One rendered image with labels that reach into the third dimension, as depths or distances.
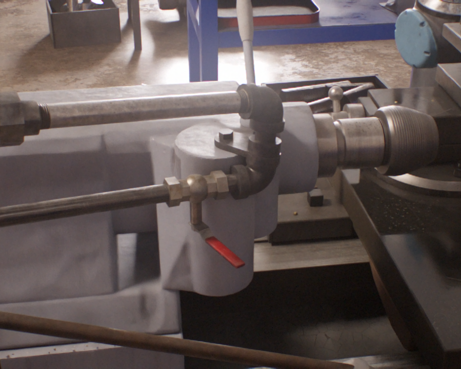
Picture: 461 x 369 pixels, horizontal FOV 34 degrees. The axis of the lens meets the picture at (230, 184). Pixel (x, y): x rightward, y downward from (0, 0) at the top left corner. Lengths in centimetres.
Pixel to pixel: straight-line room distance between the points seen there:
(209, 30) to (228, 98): 198
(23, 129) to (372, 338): 74
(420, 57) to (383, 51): 268
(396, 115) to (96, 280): 41
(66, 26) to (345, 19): 219
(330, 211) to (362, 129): 32
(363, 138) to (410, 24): 102
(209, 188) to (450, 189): 53
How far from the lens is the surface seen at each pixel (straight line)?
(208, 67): 274
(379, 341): 122
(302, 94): 317
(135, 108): 68
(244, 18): 85
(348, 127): 93
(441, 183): 119
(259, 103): 72
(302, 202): 124
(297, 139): 88
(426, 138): 95
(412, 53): 194
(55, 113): 65
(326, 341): 121
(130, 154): 83
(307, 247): 121
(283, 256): 118
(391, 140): 93
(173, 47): 458
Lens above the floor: 151
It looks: 30 degrees down
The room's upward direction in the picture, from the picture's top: straight up
